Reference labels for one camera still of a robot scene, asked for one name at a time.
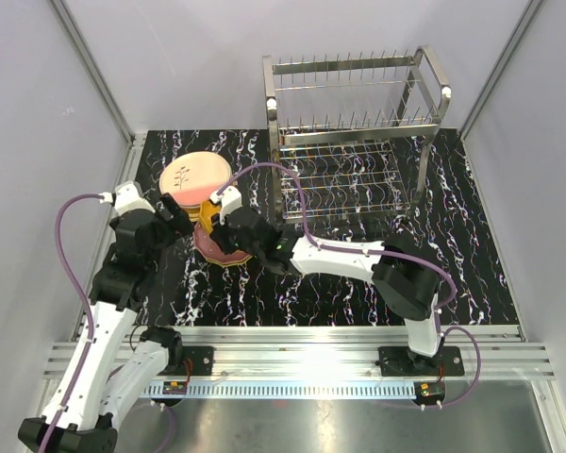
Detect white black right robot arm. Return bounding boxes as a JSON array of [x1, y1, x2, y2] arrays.
[[202, 207, 444, 376]]

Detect tan plates under leaf plate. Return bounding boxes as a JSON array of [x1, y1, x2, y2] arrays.
[[178, 176, 230, 218]]

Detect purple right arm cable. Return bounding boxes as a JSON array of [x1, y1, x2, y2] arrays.
[[216, 162, 483, 410]]

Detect stainless steel dish rack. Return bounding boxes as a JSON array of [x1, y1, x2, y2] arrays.
[[262, 45, 452, 227]]

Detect white slotted cable duct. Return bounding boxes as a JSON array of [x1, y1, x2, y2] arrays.
[[141, 380, 416, 400]]

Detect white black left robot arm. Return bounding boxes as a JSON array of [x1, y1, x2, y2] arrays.
[[18, 182, 192, 452]]

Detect pink dotted scalloped plate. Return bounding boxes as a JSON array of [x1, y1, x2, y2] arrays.
[[192, 223, 252, 268]]

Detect orange dotted scalloped plate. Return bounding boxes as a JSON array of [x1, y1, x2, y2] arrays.
[[199, 200, 222, 235]]

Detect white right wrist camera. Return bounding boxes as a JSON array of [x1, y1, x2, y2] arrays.
[[209, 185, 242, 225]]

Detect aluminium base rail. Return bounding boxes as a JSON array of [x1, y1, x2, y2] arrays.
[[44, 325, 558, 378]]

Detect beige pink leaf plate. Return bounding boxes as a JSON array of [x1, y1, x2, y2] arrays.
[[159, 151, 232, 207]]

